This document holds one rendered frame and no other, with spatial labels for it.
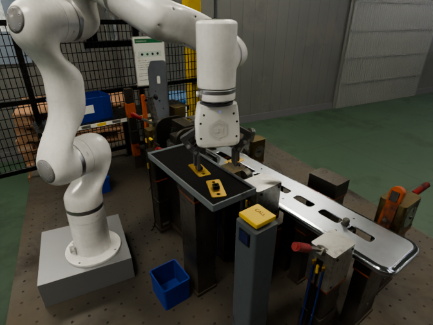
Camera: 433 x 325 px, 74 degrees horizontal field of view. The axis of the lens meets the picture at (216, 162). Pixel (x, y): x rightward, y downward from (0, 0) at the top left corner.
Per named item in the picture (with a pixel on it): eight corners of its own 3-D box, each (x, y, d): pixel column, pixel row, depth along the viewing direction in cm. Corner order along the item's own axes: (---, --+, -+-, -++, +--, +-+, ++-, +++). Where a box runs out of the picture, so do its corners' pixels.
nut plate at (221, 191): (227, 196, 72) (227, 192, 71) (211, 198, 71) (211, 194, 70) (219, 180, 79) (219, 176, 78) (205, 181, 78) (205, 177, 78)
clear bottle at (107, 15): (118, 40, 181) (114, 4, 172) (108, 40, 178) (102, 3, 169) (115, 39, 186) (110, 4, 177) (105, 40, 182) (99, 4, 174)
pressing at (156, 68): (169, 117, 182) (165, 59, 167) (153, 120, 176) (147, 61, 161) (169, 117, 182) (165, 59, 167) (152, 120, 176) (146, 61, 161)
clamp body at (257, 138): (265, 198, 154) (271, 137, 139) (249, 206, 148) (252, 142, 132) (257, 193, 159) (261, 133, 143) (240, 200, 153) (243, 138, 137)
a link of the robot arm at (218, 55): (209, 80, 69) (190, 88, 61) (208, 19, 63) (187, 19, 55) (242, 83, 66) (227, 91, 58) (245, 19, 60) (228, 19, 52)
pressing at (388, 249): (428, 245, 81) (429, 240, 80) (387, 284, 69) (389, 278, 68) (181, 119, 181) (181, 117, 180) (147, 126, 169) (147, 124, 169)
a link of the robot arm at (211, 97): (198, 91, 59) (198, 106, 60) (240, 89, 60) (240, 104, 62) (192, 83, 66) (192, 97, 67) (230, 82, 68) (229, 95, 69)
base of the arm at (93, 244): (71, 276, 95) (58, 230, 87) (61, 243, 109) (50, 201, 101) (127, 253, 105) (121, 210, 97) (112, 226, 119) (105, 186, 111)
